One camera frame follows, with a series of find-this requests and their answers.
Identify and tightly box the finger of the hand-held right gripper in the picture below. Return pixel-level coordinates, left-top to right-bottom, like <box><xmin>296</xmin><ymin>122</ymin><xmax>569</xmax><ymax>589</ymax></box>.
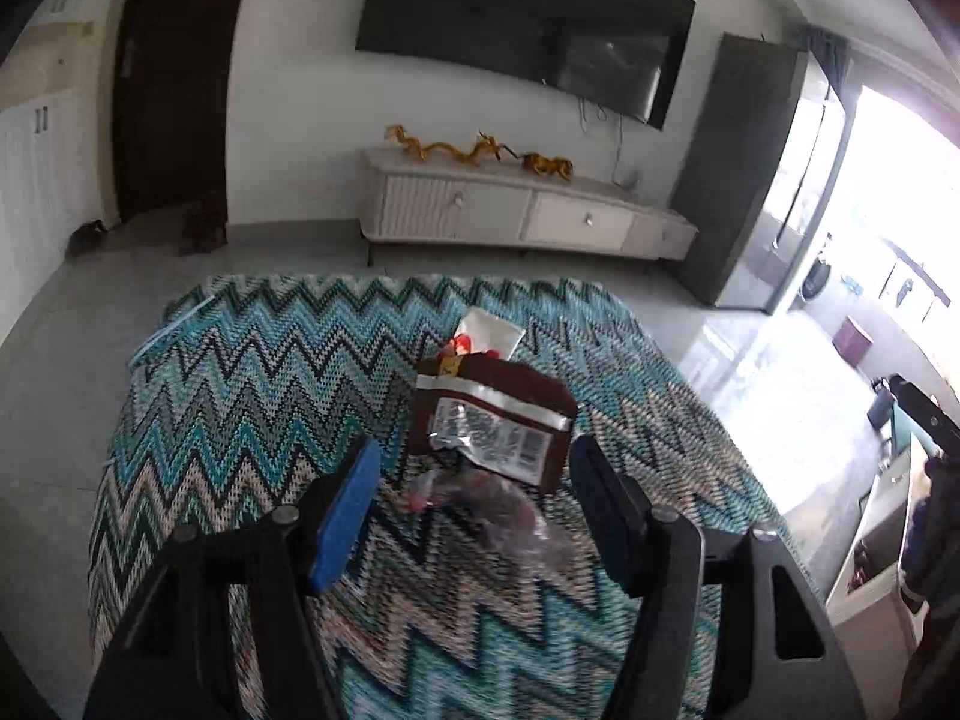
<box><xmin>900</xmin><ymin>456</ymin><xmax>960</xmax><ymax>616</ymax></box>
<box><xmin>892</xmin><ymin>381</ymin><xmax>960</xmax><ymax>458</ymax></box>

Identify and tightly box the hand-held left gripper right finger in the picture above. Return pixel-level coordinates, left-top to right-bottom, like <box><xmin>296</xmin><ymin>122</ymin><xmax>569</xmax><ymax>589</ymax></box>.
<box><xmin>570</xmin><ymin>435</ymin><xmax>871</xmax><ymax>720</ymax></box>

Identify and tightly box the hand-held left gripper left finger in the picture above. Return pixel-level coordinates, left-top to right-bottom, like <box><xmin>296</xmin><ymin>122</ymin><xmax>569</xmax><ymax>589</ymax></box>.
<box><xmin>82</xmin><ymin>435</ymin><xmax>383</xmax><ymax>720</ymax></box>

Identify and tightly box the white bin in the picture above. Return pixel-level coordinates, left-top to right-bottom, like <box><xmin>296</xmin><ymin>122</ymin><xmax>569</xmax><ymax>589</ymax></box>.
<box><xmin>825</xmin><ymin>427</ymin><xmax>935</xmax><ymax>647</ymax></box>

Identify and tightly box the clear plastic wrapper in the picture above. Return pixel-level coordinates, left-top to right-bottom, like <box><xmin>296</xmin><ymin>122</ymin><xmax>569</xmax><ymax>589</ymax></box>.
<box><xmin>401</xmin><ymin>465</ymin><xmax>593</xmax><ymax>567</ymax></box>

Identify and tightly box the brown snack wrapper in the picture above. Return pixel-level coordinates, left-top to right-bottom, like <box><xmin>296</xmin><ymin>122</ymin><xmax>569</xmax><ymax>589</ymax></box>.
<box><xmin>407</xmin><ymin>356</ymin><xmax>580</xmax><ymax>496</ymax></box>

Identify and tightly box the grey-blue bucket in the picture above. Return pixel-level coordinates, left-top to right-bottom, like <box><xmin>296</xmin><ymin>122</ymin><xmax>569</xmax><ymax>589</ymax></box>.
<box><xmin>866</xmin><ymin>379</ymin><xmax>898</xmax><ymax>429</ymax></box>

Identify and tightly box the purple stool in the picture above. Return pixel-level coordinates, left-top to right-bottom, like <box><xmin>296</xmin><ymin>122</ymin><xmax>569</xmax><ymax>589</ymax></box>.
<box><xmin>832</xmin><ymin>315</ymin><xmax>875</xmax><ymax>368</ymax></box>

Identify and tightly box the zigzag knitted blanket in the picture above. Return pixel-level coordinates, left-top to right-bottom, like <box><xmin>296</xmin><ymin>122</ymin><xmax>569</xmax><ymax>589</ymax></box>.
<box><xmin>86</xmin><ymin>274</ymin><xmax>796</xmax><ymax>720</ymax></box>

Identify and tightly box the washing machine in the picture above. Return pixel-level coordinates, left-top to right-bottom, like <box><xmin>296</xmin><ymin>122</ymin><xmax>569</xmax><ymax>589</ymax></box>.
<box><xmin>801</xmin><ymin>255</ymin><xmax>836</xmax><ymax>309</ymax></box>

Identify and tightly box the white snack wrapper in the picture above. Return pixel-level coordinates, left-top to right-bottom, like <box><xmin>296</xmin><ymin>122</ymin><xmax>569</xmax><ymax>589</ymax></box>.
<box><xmin>448</xmin><ymin>307</ymin><xmax>526</xmax><ymax>361</ymax></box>

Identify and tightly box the grey refrigerator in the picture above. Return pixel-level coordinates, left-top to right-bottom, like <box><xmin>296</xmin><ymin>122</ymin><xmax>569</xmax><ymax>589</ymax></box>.
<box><xmin>670</xmin><ymin>32</ymin><xmax>848</xmax><ymax>314</ymax></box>

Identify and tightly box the white television stand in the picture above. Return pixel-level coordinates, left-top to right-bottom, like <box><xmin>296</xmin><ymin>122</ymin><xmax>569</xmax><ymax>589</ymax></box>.
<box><xmin>358</xmin><ymin>146</ymin><xmax>700</xmax><ymax>267</ymax></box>

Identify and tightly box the golden tiger figurine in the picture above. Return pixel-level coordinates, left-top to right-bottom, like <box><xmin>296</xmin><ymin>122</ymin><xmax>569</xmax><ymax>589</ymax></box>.
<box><xmin>521</xmin><ymin>152</ymin><xmax>576</xmax><ymax>180</ymax></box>

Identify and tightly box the teal curtain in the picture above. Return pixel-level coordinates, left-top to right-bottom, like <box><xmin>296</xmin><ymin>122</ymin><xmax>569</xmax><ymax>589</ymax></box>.
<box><xmin>799</xmin><ymin>25</ymin><xmax>856</xmax><ymax>102</ymax></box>

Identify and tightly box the golden dragon figurine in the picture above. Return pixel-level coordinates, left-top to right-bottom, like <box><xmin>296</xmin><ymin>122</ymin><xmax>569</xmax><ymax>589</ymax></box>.
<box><xmin>385</xmin><ymin>124</ymin><xmax>523</xmax><ymax>167</ymax></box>

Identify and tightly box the white base cabinet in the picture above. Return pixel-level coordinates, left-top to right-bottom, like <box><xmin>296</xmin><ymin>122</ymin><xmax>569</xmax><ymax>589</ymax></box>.
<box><xmin>0</xmin><ymin>86</ymin><xmax>102</xmax><ymax>338</ymax></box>

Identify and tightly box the dark brown door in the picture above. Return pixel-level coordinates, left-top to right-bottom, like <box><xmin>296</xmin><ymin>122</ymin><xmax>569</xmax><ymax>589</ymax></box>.
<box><xmin>112</xmin><ymin>0</ymin><xmax>260</xmax><ymax>226</ymax></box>

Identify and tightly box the black television cable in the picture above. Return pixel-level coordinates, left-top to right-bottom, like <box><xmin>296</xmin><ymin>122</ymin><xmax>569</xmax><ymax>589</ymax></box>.
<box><xmin>577</xmin><ymin>97</ymin><xmax>628</xmax><ymax>185</ymax></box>

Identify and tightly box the wall-mounted black television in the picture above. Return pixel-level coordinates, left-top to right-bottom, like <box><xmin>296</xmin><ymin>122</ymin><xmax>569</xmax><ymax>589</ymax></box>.
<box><xmin>355</xmin><ymin>0</ymin><xmax>697</xmax><ymax>131</ymax></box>

